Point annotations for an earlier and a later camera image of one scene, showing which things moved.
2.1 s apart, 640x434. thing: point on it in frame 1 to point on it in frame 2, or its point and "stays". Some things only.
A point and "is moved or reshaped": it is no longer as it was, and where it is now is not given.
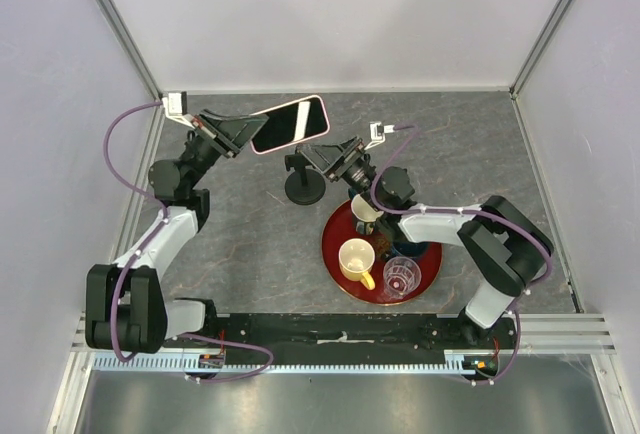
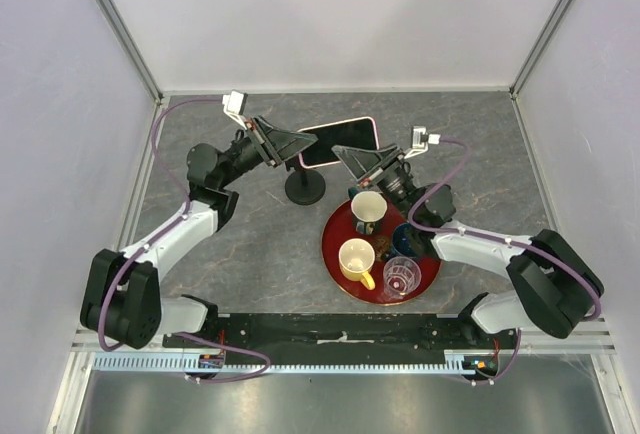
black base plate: [341, 339] stays
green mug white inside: [364, 215] stays
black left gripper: [227, 134] to [285, 143]
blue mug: [411, 249] stays
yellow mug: [356, 259] stays
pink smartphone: [291, 123] is moved or reshaped
